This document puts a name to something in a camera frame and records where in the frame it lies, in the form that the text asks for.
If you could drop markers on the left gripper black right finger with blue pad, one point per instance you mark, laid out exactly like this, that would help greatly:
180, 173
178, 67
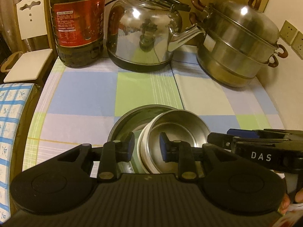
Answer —
180, 152

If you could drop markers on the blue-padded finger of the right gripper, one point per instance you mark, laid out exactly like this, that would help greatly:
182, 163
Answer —
267, 134

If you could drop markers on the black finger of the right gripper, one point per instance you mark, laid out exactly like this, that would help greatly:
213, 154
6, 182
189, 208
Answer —
228, 141

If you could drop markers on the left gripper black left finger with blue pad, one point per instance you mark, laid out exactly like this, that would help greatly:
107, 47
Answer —
112, 153

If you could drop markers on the small steel bowl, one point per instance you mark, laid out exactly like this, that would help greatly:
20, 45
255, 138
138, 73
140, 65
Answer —
178, 125

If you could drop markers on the large steel plate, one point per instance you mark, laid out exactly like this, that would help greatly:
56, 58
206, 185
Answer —
137, 119

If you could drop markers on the checked pastel tablecloth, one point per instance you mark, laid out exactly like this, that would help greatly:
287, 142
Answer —
82, 105

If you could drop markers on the stacked steel steamer pot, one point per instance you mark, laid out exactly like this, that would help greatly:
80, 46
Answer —
238, 40

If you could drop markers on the blue white patterned cloth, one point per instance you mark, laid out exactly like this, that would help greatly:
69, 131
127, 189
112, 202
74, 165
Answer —
13, 101

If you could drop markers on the stainless steel kettle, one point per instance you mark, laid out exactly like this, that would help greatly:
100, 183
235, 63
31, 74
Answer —
142, 35

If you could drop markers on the large cooking oil bottle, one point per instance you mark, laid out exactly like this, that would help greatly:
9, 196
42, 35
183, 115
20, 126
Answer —
78, 27

